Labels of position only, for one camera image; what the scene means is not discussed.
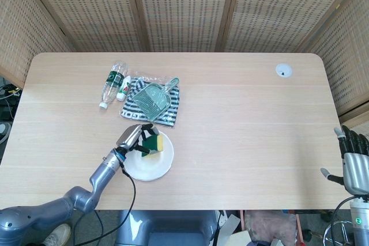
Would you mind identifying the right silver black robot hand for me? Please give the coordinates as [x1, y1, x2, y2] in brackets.
[321, 125, 369, 196]

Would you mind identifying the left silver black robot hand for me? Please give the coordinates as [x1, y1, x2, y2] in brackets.
[115, 123, 159, 157]

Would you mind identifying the green yellow sponge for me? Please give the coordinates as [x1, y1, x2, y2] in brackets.
[141, 130, 165, 160]

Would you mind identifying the white round plate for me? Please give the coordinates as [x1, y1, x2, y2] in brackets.
[122, 129, 175, 183]

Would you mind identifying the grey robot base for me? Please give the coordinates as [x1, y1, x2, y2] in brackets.
[114, 210, 220, 246]

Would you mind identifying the green plastic slotted scoop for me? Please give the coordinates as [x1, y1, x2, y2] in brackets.
[131, 77, 180, 122]

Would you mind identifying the small white tube red print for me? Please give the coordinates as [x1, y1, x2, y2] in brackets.
[116, 75, 133, 102]

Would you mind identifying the black white striped cloth package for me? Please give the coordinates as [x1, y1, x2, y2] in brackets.
[119, 70, 182, 130]

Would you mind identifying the clear plastic bottle green label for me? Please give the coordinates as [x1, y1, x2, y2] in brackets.
[99, 60, 129, 109]

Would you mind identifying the pink plastic bag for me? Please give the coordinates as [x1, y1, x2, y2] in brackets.
[244, 210, 298, 243]

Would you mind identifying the white shoe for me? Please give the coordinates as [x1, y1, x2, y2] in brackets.
[43, 223, 71, 246]

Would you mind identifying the beige cardboard piece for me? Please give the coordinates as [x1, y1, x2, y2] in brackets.
[229, 230, 252, 246]

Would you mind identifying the woven bamboo folding screen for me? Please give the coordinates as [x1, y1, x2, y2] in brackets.
[0, 0, 369, 143]

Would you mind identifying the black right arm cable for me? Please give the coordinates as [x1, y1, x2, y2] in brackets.
[322, 195, 360, 246]

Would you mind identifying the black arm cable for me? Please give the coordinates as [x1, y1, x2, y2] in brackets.
[322, 195, 360, 246]
[71, 149, 137, 246]

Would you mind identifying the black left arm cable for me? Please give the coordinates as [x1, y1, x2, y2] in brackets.
[71, 149, 137, 246]

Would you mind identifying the chrome stool frame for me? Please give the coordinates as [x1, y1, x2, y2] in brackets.
[324, 219, 352, 246]

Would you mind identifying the black floor cable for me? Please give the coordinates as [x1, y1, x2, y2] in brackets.
[93, 210, 104, 241]

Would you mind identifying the white table grommet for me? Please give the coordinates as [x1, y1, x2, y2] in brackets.
[274, 63, 292, 78]

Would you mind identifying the black equipment with cables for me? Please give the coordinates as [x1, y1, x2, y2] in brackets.
[0, 75, 23, 123]

